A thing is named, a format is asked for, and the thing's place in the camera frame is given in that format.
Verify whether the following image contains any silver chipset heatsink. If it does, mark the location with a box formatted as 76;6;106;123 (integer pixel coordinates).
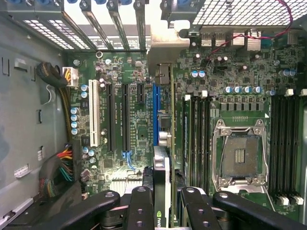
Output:
109;176;145;193

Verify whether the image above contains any metal socket cover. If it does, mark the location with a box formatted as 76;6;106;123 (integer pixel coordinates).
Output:
217;178;275;211

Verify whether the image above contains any black RAM slot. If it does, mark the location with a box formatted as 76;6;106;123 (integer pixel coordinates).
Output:
198;90;208;190
292;94;304;206
277;94;288;206
191;90;199;190
285;88;295;205
270;94;278;205
205;90;215;190

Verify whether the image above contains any CPU socket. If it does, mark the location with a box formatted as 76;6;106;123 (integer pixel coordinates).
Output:
212;118;270;192

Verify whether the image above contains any long black expansion slot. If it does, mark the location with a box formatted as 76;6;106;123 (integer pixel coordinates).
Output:
106;82;116;153
121;82;132;153

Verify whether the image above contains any green motherboard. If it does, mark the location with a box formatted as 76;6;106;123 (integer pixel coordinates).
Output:
64;31;307;216

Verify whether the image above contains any blue expansion slot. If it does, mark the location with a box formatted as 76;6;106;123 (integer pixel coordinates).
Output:
152;83;161;147

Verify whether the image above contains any white expansion slot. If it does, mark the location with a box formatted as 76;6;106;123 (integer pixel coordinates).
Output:
88;79;101;148

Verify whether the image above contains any short black expansion slot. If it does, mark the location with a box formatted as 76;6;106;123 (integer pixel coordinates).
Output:
137;83;146;103

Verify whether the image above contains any open grey PC case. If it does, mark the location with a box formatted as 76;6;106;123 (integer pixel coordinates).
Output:
0;0;307;230

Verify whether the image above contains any white power connector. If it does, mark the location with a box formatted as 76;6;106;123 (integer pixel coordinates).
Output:
61;67;79;88

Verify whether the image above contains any silver rear port housing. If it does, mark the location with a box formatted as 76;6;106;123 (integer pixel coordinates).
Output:
232;31;247;48
201;32;213;47
213;32;226;47
247;28;262;51

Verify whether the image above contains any blue wire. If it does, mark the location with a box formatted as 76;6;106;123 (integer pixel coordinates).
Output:
121;150;138;173

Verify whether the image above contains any coloured power wire bundle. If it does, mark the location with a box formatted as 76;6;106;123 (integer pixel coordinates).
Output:
38;142;83;199

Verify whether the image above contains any black sleeved power cable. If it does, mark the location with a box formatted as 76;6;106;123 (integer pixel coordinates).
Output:
35;61;72;142

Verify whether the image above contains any red and black twisted wire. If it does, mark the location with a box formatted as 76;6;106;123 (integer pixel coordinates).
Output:
205;0;295;61

